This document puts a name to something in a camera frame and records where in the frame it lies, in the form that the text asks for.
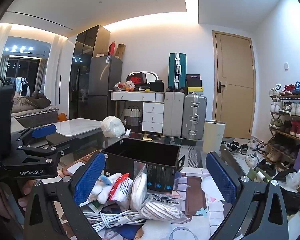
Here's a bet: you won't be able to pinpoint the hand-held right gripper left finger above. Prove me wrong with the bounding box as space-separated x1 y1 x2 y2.
24 151 107 240

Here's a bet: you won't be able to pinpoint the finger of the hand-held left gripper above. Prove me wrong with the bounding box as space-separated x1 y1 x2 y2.
2 144 72 168
11 124 57 147

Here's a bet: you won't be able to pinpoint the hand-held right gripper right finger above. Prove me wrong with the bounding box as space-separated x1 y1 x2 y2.
205 151 290 240

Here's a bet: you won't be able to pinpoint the white plush toy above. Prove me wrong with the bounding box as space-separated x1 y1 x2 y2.
91 172 122 204

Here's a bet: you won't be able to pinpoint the red white cotton packet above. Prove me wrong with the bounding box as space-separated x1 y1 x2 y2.
109 173 134 209

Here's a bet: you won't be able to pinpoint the white rope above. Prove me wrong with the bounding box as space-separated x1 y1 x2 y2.
129 161 149 212

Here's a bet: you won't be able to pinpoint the black cardboard box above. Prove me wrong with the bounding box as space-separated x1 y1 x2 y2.
101 137 185 193

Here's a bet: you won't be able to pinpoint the clear bag of white shoelaces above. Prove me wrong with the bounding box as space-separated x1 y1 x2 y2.
139 192 190 222

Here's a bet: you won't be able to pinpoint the person's left hand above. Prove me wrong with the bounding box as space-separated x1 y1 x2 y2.
17 179 44 207

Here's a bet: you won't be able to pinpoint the grey sofa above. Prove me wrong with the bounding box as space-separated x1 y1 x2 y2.
11 105 59 129

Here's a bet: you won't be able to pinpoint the olive coat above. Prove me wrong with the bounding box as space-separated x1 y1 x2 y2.
12 91 51 113

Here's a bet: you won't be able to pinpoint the green paper bag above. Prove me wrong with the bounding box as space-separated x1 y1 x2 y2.
247 166 268 183

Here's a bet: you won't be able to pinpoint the scattered sneakers group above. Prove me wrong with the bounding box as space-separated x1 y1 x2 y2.
221 136 277 178

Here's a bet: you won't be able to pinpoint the hanging clothes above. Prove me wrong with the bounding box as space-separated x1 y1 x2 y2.
6 77 30 97

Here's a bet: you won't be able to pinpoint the cream tumbler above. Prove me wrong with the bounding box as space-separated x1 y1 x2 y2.
203 120 226 154

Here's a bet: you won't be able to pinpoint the white plastic bag bundle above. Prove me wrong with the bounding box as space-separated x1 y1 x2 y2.
100 116 125 138

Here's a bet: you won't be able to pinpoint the beige curtain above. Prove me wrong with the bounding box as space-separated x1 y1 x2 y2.
35 59 49 92

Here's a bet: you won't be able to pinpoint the silver suitcase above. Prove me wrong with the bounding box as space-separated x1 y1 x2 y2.
181 94 207 140

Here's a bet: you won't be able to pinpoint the black trash bag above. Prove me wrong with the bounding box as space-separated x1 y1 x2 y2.
271 169 300 215

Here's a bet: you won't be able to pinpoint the dark glass cabinet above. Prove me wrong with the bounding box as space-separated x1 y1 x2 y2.
69 25 111 120

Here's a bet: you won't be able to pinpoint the wicker basket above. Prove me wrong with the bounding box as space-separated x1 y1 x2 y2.
123 106 142 127

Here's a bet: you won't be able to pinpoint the grey refrigerator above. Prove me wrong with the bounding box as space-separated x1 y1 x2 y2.
87 54 123 115

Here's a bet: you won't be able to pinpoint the beige suitcase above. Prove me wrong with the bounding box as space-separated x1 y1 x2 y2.
163 91 185 138

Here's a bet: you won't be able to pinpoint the rows of assorted shoes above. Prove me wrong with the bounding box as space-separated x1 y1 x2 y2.
269 81 300 165

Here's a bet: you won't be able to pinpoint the white dresser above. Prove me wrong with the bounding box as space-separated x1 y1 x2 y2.
110 90 165 133

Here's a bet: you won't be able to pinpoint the bag of fruit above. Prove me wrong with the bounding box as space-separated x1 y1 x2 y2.
114 81 135 91

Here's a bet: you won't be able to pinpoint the tan wooden door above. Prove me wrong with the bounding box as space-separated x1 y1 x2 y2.
212 30 255 139

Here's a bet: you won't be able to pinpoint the dark box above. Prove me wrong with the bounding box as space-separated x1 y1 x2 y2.
186 74 202 87

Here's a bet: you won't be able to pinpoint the brown cardboard box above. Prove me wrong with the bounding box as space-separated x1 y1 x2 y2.
115 44 126 59

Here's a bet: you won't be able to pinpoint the teal suitcase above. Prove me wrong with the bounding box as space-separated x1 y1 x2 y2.
168 52 187 92

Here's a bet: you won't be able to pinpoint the white rounded mirror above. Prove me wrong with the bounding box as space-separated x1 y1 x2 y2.
129 71 161 84

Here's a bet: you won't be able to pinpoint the white charging cable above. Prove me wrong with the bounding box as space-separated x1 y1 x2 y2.
84 209 147 228

